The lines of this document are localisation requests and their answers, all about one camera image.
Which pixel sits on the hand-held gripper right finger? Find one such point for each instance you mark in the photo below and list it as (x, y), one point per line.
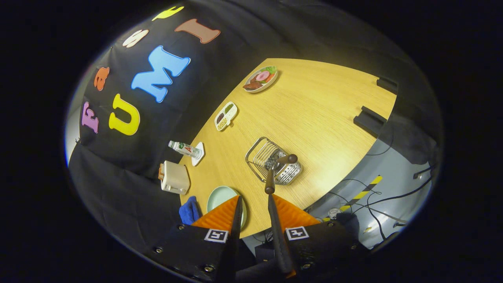
(277, 236)

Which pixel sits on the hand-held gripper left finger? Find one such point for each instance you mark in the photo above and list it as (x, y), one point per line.
(235, 236)

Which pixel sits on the pale green round plate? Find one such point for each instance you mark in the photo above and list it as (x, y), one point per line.
(220, 198)

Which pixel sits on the blue folded towel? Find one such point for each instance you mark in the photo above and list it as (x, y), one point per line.
(188, 212)

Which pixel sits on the white toaster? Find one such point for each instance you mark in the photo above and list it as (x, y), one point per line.
(175, 179)

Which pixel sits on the white square coaster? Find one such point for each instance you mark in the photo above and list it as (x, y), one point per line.
(196, 162)

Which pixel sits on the yellow black floor tape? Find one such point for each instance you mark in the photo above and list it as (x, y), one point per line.
(363, 194)

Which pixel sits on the toast slice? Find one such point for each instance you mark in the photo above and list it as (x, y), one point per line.
(161, 172)

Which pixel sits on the plastic drink bottle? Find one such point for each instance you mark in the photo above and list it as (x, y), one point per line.
(184, 148)

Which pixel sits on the pile of yellow soybeans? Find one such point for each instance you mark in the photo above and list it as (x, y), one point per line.
(223, 125)

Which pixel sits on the pile of dark red beans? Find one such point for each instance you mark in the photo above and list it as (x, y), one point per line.
(220, 118)

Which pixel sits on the white divided dish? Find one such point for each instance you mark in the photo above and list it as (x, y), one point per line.
(232, 114)

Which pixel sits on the pile of green beans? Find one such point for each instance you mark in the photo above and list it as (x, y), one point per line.
(229, 108)

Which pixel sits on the black backdrop cloth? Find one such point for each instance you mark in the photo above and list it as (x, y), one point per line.
(118, 165)

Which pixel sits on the black table clamp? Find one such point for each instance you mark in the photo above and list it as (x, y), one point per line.
(369, 122)
(387, 85)

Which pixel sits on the white oval food plate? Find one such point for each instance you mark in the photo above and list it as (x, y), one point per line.
(271, 84)

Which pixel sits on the brown meat slices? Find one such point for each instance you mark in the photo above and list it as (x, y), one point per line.
(253, 85)

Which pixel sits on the red tomato slice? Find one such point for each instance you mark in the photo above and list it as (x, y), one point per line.
(270, 78)

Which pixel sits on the pink ham slice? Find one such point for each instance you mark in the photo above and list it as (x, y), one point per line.
(262, 76)

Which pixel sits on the green lettuce leaf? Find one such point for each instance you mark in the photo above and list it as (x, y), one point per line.
(271, 69)

